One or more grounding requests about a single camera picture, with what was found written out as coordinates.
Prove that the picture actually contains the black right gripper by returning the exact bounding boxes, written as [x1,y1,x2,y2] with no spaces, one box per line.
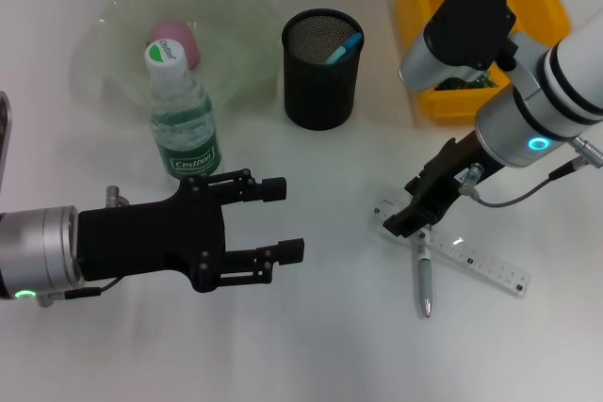
[382,131,501,238]

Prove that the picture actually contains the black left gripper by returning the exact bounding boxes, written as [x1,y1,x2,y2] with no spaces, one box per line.
[76,169,306,294]

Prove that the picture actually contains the silver ballpoint pen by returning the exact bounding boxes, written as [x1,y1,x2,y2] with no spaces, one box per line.
[414,225,434,319]

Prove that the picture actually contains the green plastic wrapper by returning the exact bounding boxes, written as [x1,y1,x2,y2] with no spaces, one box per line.
[435,70,499,91]

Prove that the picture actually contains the clear green-label water bottle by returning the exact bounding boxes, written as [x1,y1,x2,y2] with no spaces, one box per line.
[143,38,225,187]

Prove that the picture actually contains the blue handled scissors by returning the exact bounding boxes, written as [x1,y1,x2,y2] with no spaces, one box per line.
[323,32,364,66]

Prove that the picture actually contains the pink toy peach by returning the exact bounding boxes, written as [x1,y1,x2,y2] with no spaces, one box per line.
[150,19,202,69]

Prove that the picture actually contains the transparent plastic ruler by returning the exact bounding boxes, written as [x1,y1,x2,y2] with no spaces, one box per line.
[371,197,532,299]

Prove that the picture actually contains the black mesh pen holder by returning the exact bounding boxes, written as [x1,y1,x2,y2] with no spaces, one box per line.
[281,8,367,132]

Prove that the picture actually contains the wavy green glass fruit plate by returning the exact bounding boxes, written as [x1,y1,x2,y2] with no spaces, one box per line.
[70,0,284,117]

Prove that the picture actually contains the yellow plastic bin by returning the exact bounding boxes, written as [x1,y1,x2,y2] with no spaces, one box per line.
[394,0,571,120]

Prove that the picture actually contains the right gripper grey cable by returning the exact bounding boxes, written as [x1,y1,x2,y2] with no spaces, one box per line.
[459,136,603,208]

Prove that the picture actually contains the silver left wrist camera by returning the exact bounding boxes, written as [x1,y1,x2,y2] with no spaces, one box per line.
[0,90,14,183]

